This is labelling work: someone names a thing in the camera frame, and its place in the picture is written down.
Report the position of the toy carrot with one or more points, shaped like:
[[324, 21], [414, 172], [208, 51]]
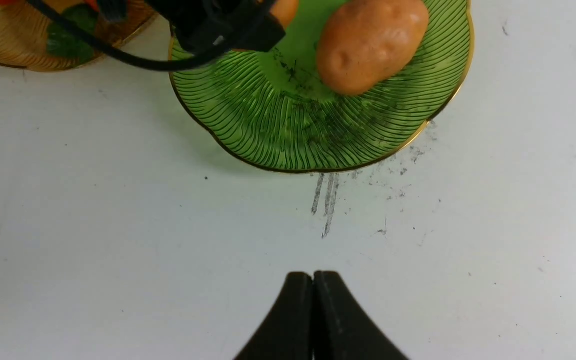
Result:
[[30, 39]]

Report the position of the amber ribbed plastic plate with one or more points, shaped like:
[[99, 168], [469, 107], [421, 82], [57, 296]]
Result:
[[139, 17]]

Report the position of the toy potato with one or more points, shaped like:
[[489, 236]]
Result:
[[365, 42], [272, 29]]

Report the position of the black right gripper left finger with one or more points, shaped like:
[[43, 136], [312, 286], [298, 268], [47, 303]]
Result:
[[285, 333]]

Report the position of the green ribbed plastic plate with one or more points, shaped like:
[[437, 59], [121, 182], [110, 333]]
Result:
[[272, 111]]

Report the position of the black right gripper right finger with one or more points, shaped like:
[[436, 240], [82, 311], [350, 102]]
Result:
[[341, 328]]

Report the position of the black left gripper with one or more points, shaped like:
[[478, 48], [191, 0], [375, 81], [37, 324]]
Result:
[[201, 24]]

